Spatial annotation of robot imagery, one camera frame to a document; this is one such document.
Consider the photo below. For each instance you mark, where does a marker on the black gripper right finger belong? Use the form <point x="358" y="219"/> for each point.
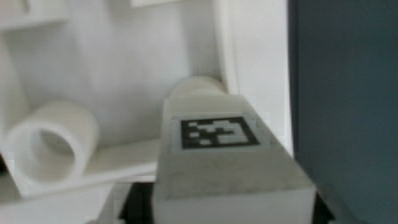
<point x="328" y="210"/>

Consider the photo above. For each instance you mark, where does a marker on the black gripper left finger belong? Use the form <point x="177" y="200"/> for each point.
<point x="127" y="208"/>

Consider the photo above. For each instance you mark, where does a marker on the white chair leg with tag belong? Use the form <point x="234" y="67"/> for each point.
<point x="230" y="180"/>

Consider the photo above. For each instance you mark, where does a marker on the white chair seat part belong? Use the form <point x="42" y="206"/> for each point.
<point x="95" y="56"/>

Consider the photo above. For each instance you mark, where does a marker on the white U-shaped obstacle fence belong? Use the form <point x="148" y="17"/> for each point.
<point x="260" y="39"/>

